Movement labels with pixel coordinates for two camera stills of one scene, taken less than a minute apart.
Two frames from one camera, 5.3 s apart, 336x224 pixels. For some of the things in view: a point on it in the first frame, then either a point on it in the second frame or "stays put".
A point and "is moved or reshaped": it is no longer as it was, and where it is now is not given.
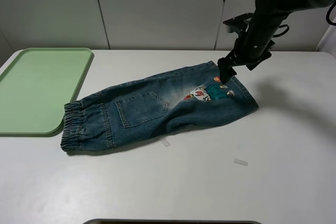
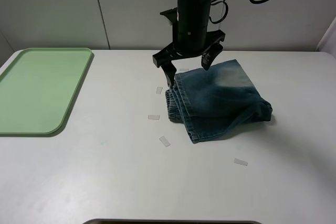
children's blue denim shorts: x=154 y=106 is moved or reshaped
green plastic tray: x=35 y=86 stays put
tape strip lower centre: x=165 y=141 stays put
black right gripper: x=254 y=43 to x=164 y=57
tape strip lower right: x=240 y=162 stays put
